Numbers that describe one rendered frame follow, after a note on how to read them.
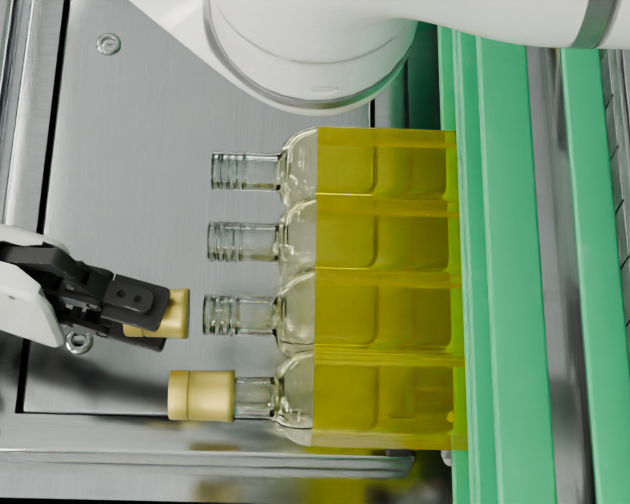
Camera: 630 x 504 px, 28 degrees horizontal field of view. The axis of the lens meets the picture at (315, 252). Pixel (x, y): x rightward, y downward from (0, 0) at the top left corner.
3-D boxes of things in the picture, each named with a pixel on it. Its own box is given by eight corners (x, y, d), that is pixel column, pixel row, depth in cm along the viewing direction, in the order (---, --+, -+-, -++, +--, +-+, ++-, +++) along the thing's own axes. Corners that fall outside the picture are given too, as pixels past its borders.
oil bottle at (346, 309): (563, 303, 92) (272, 295, 92) (581, 272, 87) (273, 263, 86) (569, 376, 90) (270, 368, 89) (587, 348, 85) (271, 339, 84)
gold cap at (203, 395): (235, 399, 88) (172, 397, 88) (235, 359, 86) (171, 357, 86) (232, 433, 85) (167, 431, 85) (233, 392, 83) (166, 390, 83)
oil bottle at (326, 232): (557, 233, 95) (274, 224, 94) (574, 200, 90) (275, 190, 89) (562, 302, 93) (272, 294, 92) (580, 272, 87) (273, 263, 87)
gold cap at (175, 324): (190, 300, 90) (129, 298, 90) (188, 280, 87) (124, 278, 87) (188, 346, 89) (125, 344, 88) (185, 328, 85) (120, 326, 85)
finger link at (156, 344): (76, 340, 92) (164, 365, 91) (70, 325, 89) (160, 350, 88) (91, 301, 93) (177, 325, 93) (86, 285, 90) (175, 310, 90)
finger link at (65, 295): (7, 288, 86) (76, 321, 88) (32, 275, 82) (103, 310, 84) (22, 252, 87) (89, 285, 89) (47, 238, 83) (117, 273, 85)
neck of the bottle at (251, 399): (270, 383, 87) (201, 381, 87) (270, 369, 85) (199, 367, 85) (268, 424, 86) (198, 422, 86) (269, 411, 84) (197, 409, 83)
